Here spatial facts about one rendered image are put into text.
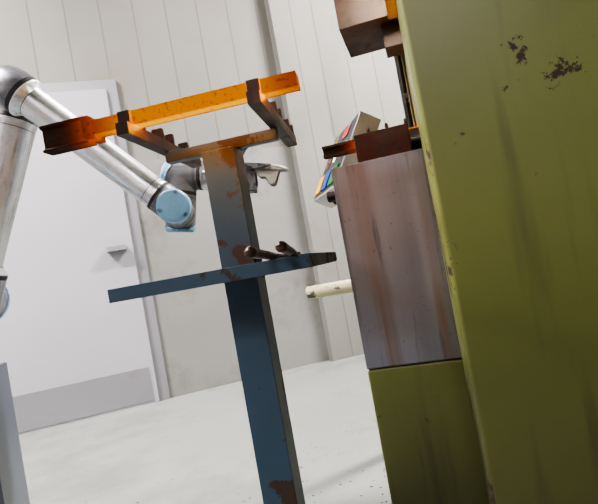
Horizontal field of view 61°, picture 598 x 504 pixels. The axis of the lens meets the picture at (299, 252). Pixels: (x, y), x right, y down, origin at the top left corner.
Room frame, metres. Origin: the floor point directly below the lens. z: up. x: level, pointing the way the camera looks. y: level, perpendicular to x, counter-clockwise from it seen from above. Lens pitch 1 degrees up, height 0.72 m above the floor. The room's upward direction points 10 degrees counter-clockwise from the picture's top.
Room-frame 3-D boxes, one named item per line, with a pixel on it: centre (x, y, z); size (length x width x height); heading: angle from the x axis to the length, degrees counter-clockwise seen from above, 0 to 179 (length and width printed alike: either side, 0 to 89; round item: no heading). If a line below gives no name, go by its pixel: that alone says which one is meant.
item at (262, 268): (0.92, 0.10, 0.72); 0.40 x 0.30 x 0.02; 171
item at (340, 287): (1.70, -0.22, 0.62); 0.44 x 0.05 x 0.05; 76
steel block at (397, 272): (1.23, -0.42, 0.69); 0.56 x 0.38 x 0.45; 76
